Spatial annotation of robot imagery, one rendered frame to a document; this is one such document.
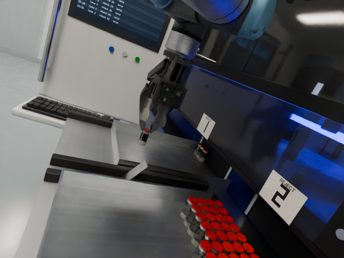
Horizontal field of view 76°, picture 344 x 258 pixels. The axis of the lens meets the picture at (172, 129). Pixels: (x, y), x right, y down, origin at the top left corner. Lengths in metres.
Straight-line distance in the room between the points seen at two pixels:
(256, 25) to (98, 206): 0.40
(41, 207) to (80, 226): 0.07
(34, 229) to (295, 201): 0.42
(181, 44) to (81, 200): 0.38
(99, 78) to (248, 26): 0.83
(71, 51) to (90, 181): 0.74
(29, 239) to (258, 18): 0.44
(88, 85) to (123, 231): 0.81
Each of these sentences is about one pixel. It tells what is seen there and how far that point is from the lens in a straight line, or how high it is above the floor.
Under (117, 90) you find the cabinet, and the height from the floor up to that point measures 0.94.
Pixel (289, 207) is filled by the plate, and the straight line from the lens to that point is 0.47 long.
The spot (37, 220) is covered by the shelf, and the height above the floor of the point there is 0.88.
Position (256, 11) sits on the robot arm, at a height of 1.27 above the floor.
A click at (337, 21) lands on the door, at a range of 0.55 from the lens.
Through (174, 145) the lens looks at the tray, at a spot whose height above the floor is 0.88.
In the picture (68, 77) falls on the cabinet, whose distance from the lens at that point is 1.12.
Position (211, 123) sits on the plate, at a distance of 0.69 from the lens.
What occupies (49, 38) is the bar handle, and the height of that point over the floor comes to 1.06.
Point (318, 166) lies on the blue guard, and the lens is 0.45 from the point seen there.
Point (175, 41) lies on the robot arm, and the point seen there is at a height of 1.21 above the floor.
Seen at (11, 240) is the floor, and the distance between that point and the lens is 1.57.
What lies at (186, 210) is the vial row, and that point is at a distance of 0.49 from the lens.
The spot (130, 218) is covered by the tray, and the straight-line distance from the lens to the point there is 0.45.
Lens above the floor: 1.17
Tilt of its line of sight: 16 degrees down
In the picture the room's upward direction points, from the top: 23 degrees clockwise
